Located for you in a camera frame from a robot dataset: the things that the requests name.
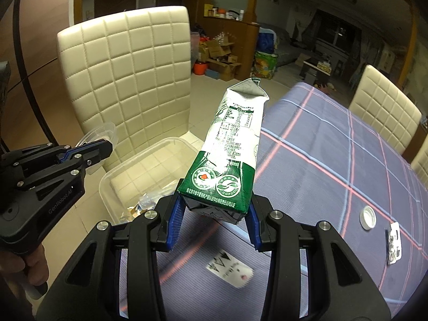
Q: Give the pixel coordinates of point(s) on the clear plastic round lid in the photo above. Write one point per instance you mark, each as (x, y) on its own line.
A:
(106, 131)

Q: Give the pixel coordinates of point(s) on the blue storage box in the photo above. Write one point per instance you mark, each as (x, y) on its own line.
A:
(266, 42)

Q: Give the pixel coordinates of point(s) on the cream quilted chair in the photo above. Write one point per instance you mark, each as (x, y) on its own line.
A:
(420, 165)
(382, 105)
(132, 69)

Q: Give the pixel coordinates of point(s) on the cream quilted chair left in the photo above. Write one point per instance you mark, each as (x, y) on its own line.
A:
(132, 69)

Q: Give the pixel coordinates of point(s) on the cardboard boxes pile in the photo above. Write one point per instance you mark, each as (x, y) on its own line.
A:
(217, 52)

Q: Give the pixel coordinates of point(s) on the cream paper wrapper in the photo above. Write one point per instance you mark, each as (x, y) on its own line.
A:
(146, 202)

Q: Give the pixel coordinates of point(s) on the cream quilted chair far right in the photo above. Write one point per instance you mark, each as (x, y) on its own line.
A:
(420, 165)

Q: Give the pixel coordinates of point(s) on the orange bucket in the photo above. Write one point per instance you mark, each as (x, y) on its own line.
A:
(200, 68)

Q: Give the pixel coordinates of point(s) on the white sticker label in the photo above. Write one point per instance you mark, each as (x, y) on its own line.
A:
(230, 269)

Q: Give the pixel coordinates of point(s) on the white bottle cap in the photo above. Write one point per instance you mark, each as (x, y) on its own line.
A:
(367, 218)

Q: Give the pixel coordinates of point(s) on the clear plastic trash bin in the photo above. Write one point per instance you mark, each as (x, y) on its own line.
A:
(156, 169)

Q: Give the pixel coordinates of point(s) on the purple plaid tablecloth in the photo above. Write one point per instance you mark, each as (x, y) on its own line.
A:
(317, 161)

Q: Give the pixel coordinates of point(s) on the green white milk carton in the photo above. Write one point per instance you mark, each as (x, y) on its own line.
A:
(219, 183)

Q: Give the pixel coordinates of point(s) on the left hand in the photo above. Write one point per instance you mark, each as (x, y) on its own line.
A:
(36, 263)

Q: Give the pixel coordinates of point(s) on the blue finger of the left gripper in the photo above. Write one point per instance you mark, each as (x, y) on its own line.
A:
(75, 161)
(98, 149)

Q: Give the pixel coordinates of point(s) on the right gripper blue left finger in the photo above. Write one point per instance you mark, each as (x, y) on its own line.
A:
(174, 222)

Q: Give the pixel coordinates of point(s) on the silver foil blister pack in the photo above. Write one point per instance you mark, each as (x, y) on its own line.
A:
(394, 246)

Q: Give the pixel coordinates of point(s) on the dark coffee table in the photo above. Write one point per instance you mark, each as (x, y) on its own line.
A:
(312, 74)

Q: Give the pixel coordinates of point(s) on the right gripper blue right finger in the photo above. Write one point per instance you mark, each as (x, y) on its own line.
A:
(253, 227)

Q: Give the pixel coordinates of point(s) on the green printed bag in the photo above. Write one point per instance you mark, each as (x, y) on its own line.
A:
(264, 65)

